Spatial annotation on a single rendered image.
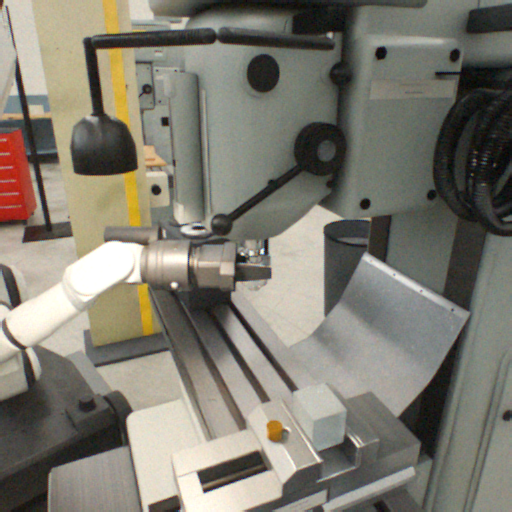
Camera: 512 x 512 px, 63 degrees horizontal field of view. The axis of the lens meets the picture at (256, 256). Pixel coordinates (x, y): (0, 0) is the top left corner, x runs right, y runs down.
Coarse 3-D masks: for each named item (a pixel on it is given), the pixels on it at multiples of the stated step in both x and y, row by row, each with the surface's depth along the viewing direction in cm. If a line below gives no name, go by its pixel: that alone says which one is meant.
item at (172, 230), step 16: (160, 224) 117; (176, 224) 113; (192, 224) 111; (176, 240) 107; (192, 240) 104; (208, 240) 104; (224, 240) 107; (192, 288) 107; (208, 288) 109; (192, 304) 108; (208, 304) 111
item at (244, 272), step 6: (240, 264) 71; (246, 264) 71; (252, 264) 71; (240, 270) 71; (246, 270) 71; (252, 270) 71; (258, 270) 71; (264, 270) 71; (270, 270) 71; (234, 276) 71; (240, 276) 71; (246, 276) 71; (252, 276) 71; (258, 276) 71; (264, 276) 71; (270, 276) 71
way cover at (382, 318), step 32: (352, 288) 105; (384, 288) 96; (416, 288) 89; (352, 320) 101; (384, 320) 94; (416, 320) 87; (448, 320) 81; (320, 352) 102; (352, 352) 96; (384, 352) 90; (416, 352) 85; (352, 384) 91; (384, 384) 86; (416, 384) 82
